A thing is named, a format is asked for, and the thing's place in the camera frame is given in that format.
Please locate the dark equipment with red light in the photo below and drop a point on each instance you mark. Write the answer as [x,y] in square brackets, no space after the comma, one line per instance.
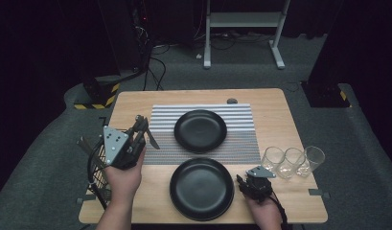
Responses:
[142,19]

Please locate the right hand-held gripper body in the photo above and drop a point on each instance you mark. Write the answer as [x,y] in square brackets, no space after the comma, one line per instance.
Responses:
[259,188]

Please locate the small dark round object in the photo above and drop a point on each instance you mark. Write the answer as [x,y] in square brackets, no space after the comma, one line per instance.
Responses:
[232,101]

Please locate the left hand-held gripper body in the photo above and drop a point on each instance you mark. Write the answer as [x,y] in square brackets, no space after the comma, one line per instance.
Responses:
[120,150]

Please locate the black round plate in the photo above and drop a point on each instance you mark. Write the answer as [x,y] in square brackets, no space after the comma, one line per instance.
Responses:
[200,131]
[202,189]

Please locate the person's left hand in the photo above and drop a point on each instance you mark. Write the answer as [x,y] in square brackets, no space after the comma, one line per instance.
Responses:
[125,185]

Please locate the grey striped placemat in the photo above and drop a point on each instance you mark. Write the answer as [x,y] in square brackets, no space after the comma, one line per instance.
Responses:
[241,140]

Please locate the white metal stand frame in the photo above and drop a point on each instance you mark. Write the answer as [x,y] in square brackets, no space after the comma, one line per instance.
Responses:
[244,19]

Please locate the silver table knife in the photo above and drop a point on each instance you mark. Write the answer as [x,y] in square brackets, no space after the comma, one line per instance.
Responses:
[153,140]

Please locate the dark chopstick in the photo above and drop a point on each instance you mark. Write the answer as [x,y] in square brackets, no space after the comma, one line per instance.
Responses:
[86,152]
[89,146]

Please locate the grey table bracket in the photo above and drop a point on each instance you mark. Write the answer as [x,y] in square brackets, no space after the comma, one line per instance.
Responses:
[316,192]
[85,199]

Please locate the clear drinking glass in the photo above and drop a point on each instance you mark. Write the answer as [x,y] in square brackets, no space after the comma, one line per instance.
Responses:
[272,158]
[291,163]
[313,158]

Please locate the black yellow striped stand base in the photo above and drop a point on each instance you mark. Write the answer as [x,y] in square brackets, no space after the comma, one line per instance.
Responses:
[324,96]
[99,96]

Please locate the person's right hand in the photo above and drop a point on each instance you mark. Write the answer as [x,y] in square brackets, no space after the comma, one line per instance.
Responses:
[267,217]

